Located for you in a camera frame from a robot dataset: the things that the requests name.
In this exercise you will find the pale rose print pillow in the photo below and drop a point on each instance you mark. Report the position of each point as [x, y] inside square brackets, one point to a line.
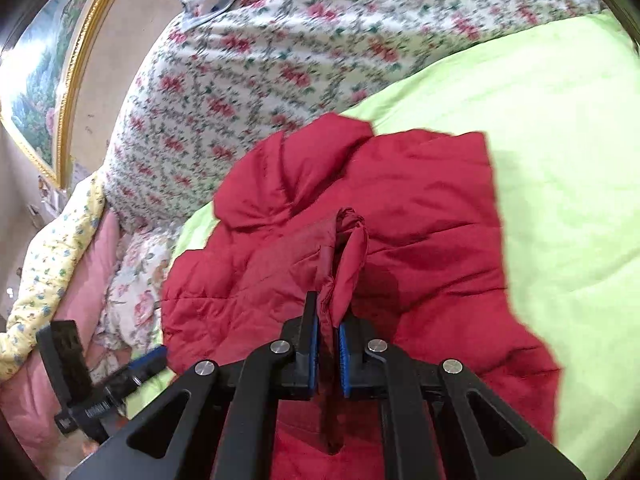
[135, 280]

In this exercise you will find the yellow floral pillow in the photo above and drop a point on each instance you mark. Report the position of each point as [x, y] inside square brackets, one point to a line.
[50, 260]

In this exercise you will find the pink blanket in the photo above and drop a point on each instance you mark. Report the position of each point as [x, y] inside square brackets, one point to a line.
[85, 280]

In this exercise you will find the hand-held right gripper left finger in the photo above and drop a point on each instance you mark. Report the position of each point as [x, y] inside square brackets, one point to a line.
[313, 355]

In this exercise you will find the light green bedsheet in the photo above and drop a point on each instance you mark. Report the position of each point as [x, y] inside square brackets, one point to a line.
[550, 160]

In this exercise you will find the red quilted jacket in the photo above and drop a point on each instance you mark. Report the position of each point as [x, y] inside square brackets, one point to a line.
[425, 210]

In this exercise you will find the rose lattice floral quilt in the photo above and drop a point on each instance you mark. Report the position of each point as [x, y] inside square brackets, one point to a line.
[275, 60]

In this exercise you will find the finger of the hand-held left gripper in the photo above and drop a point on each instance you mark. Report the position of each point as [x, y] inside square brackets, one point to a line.
[147, 360]

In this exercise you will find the gold framed landscape painting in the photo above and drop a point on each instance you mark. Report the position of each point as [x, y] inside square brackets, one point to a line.
[35, 75]

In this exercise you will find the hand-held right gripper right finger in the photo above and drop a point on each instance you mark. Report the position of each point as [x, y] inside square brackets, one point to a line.
[345, 360]

